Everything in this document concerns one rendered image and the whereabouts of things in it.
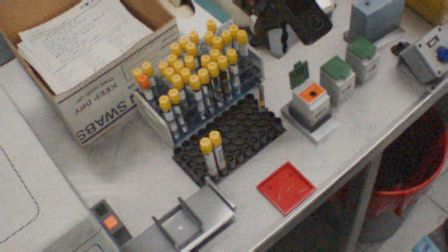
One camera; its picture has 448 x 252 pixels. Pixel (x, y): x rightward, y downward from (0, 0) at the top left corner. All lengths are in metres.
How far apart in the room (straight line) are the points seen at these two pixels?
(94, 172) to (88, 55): 0.22
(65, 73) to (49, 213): 0.47
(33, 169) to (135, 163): 0.35
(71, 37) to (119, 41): 0.10
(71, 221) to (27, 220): 0.05
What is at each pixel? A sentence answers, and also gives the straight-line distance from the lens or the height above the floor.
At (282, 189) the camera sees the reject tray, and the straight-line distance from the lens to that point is 0.85.
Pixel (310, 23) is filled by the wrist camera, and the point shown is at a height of 1.12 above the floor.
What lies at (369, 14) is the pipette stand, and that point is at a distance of 0.95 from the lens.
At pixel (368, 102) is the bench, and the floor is 0.88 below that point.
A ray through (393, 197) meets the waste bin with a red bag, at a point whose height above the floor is 0.42.
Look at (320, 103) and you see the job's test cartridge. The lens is 0.85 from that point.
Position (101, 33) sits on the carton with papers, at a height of 0.94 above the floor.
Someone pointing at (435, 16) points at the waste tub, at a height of 0.90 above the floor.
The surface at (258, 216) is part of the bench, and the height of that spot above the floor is 0.87.
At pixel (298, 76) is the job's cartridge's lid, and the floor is 0.97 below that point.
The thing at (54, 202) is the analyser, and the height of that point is 1.17.
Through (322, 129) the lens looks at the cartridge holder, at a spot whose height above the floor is 0.89.
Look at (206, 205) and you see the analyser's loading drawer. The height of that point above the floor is 0.91.
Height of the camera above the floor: 1.64
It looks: 56 degrees down
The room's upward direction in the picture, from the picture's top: 11 degrees counter-clockwise
